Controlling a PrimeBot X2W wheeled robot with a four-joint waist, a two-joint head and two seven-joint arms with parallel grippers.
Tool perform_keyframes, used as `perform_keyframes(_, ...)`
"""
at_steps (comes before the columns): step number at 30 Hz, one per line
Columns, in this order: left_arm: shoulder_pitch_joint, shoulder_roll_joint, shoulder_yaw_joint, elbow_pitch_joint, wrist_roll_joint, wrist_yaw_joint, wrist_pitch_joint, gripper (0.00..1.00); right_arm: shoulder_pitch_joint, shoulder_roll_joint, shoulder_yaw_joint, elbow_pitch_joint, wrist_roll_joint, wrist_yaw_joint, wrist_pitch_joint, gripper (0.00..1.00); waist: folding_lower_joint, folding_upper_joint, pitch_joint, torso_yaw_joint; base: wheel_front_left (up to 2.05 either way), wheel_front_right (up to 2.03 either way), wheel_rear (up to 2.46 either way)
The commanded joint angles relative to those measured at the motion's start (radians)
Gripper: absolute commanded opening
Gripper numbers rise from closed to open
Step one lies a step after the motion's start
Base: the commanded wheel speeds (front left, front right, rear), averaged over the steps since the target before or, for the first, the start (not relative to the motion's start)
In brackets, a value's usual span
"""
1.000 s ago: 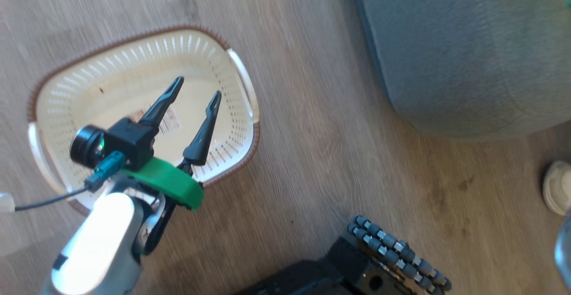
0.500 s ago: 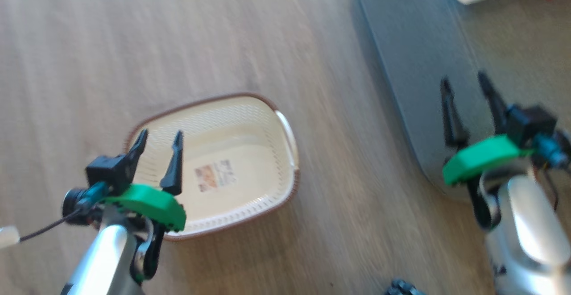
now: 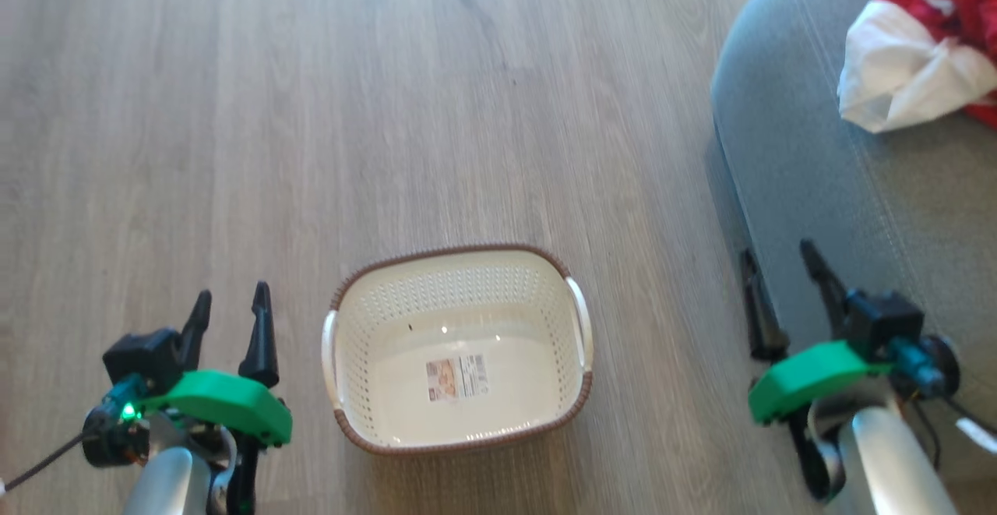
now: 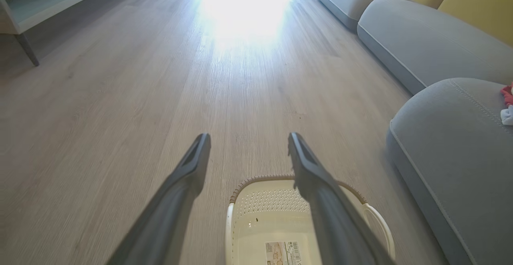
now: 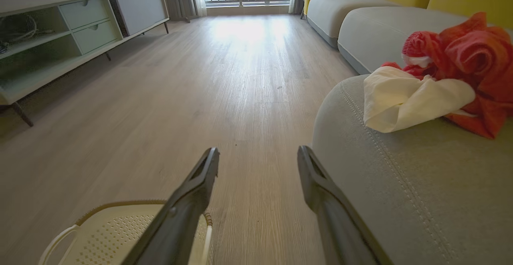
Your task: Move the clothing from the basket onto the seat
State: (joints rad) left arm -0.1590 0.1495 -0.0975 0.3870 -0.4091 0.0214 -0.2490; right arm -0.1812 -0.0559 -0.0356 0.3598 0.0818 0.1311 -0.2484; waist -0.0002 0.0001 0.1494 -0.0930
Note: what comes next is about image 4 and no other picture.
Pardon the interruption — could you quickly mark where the white low cabinet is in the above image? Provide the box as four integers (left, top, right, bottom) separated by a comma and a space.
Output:
0, 0, 129, 67

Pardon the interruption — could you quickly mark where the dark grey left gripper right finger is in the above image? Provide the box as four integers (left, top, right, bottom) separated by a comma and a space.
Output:
288, 132, 396, 265

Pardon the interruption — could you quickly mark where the white cloth item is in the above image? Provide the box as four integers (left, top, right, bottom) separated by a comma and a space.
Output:
500, 105, 513, 126

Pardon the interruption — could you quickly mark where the white label sticker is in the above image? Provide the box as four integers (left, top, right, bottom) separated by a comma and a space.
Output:
265, 241, 302, 265

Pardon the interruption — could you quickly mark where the cream plastic laundry basket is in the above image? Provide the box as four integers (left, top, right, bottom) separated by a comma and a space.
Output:
224, 175, 396, 265

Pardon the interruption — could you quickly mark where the orange-red cloth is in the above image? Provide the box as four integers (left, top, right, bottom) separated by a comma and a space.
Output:
500, 83, 513, 107

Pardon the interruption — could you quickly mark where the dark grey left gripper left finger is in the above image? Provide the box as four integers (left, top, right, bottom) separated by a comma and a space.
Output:
106, 133, 212, 265

